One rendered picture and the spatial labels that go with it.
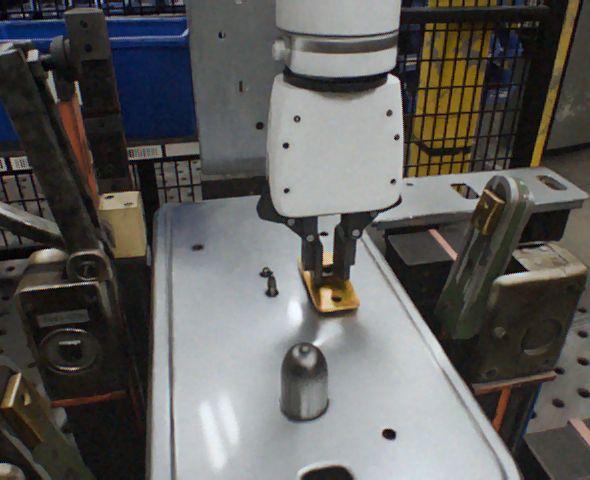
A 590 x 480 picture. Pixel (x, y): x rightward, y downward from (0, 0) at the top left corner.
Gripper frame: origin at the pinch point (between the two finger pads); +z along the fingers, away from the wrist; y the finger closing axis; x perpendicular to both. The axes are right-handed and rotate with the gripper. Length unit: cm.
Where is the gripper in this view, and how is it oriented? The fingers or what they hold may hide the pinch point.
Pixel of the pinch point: (328, 253)
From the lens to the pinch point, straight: 45.7
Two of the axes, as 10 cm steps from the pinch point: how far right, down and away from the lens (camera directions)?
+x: -2.1, -5.0, 8.4
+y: 9.8, -1.1, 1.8
